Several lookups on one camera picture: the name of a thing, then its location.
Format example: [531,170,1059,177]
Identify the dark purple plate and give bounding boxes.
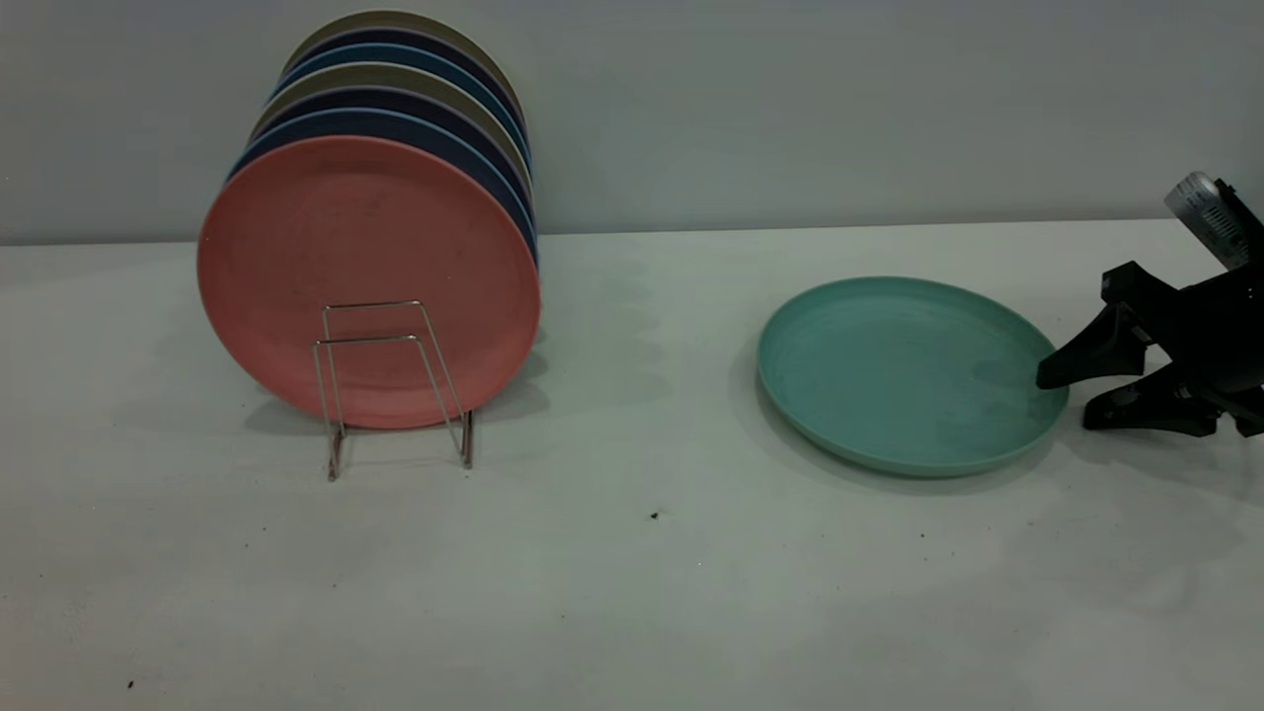
[249,85,535,213]
[281,27,529,129]

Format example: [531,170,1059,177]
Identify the beige plate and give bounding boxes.
[286,10,527,110]
[252,61,534,189]

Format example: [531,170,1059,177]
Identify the salmon pink plate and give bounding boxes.
[197,135,541,431]

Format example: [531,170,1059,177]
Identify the navy blue plate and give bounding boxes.
[229,107,539,268]

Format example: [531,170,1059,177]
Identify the green round plate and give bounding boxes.
[757,276,1070,479]

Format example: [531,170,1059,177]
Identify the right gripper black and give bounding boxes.
[1036,262,1264,437]

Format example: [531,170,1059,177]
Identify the metal wire plate rack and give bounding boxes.
[313,299,475,483]

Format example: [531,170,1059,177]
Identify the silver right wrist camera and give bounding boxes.
[1165,172,1264,273]

